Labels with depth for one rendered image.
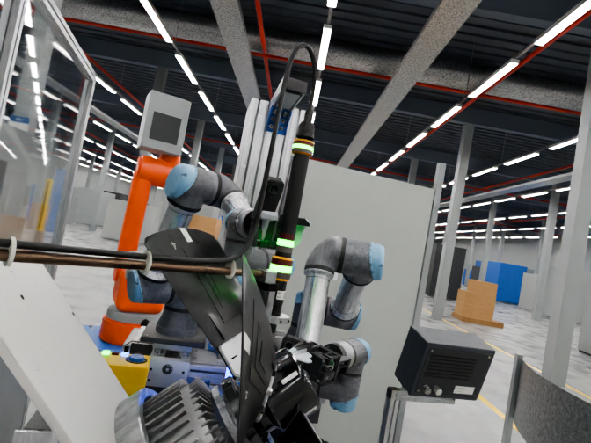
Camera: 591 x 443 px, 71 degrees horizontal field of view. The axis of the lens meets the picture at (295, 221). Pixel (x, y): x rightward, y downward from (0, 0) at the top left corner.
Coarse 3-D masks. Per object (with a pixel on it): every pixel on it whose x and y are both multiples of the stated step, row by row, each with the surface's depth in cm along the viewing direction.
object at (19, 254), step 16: (0, 256) 45; (16, 256) 46; (32, 256) 47; (48, 256) 49; (64, 256) 50; (80, 256) 52; (192, 272) 65; (208, 272) 68; (224, 272) 70; (240, 272) 73; (256, 272) 76
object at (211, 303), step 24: (144, 240) 69; (192, 240) 79; (216, 240) 89; (192, 264) 75; (216, 264) 80; (192, 288) 72; (216, 288) 76; (240, 288) 82; (192, 312) 70; (216, 312) 73; (240, 312) 77; (216, 336) 71
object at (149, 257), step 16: (288, 64) 77; (272, 144) 76; (256, 224) 75; (0, 240) 45; (16, 240) 46; (112, 256) 55; (128, 256) 57; (144, 256) 59; (160, 256) 61; (240, 256) 73; (144, 272) 59
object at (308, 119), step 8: (312, 112) 83; (304, 120) 83; (304, 128) 82; (312, 128) 82; (296, 136) 84; (304, 136) 85; (312, 136) 83; (280, 280) 81; (280, 288) 81; (280, 296) 81; (280, 304) 81; (272, 312) 81; (280, 312) 81; (272, 328) 81
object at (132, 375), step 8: (112, 360) 106; (120, 360) 107; (128, 360) 107; (144, 360) 109; (112, 368) 103; (120, 368) 103; (128, 368) 104; (136, 368) 104; (144, 368) 105; (120, 376) 103; (128, 376) 104; (136, 376) 104; (144, 376) 105; (128, 384) 104; (136, 384) 104; (144, 384) 105; (128, 392) 104
